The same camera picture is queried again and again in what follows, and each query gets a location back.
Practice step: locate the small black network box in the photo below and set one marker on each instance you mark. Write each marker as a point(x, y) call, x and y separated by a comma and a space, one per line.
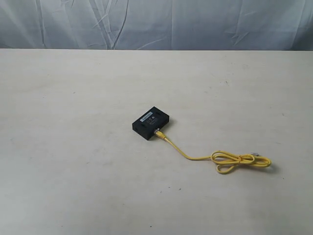
point(154, 119)

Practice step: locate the white fabric backdrop curtain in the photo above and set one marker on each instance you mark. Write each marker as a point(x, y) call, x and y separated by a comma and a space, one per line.
point(157, 24)

